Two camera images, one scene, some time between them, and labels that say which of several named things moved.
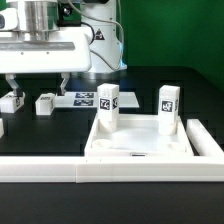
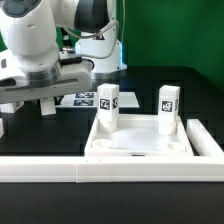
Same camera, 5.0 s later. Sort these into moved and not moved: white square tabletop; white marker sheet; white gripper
Moved: white gripper
Not moved: white square tabletop; white marker sheet
